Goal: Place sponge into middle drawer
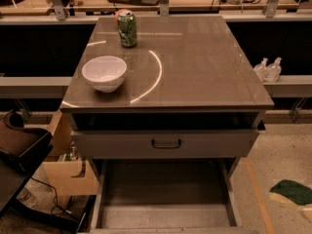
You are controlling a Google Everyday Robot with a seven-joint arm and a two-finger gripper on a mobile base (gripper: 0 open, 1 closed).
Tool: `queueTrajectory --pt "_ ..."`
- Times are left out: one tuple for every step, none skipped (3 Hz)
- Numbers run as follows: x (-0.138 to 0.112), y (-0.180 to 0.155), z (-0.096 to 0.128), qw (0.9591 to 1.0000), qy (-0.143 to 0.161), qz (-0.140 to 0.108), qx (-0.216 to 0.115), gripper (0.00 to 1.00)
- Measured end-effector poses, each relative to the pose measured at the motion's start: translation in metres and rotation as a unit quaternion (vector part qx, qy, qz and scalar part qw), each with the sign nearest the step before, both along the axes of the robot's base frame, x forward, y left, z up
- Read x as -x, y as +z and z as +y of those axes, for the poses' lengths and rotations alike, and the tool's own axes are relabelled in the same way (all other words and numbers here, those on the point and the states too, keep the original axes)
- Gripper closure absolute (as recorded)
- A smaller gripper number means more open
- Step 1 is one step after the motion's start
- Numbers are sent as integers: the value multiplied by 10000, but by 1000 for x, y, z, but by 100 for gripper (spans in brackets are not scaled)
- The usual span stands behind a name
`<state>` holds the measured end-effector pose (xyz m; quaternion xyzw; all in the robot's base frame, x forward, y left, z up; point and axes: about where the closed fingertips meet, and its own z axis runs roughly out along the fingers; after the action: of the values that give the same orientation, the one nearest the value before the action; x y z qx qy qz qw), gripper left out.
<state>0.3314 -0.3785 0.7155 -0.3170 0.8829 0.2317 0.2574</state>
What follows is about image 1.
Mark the green and yellow sponge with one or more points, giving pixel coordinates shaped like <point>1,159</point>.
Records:
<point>293,195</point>

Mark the clear sanitizer bottle right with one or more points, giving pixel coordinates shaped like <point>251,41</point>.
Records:
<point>273,71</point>

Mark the grey middle drawer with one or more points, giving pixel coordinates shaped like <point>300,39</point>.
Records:
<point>164,144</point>

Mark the dark brown chair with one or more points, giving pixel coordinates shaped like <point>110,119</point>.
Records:
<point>22,151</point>

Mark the green soda can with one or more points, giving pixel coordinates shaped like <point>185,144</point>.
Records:
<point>127,27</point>

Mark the clear sanitizer bottle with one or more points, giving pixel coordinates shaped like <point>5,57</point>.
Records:
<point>260,69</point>
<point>273,71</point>

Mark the cardboard box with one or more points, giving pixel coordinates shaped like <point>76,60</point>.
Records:
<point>68,174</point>

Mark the clear sanitizer bottle left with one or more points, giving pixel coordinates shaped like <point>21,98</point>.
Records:
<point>260,69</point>

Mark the open bottom drawer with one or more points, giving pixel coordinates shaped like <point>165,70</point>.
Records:
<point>166,197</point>

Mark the grey drawer cabinet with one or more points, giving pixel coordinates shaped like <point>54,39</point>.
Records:
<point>185,73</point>

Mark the white bowl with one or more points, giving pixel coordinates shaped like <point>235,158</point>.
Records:
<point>105,74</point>

